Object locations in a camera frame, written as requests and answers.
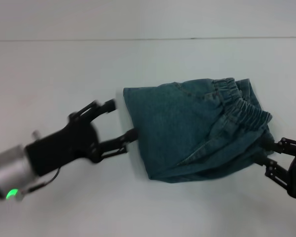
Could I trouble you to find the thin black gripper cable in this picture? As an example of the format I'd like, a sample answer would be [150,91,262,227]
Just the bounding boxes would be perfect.
[21,167,62,196]

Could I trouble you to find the blue denim shorts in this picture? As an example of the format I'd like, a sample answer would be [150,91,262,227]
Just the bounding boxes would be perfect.
[122,77,274,183]

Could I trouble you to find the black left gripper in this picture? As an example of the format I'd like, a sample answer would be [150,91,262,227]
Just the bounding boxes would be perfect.
[26,98,139,177]

